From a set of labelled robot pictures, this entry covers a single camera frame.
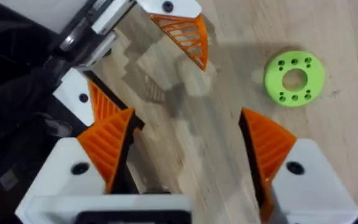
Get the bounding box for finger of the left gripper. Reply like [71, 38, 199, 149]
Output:
[52, 68, 145, 131]
[136, 0, 209, 72]

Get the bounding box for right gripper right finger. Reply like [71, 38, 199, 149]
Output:
[237, 107, 358, 224]

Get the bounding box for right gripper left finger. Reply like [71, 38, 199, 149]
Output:
[29, 107, 136, 197]

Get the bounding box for green disc with holes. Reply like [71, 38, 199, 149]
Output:
[264, 50, 326, 108]

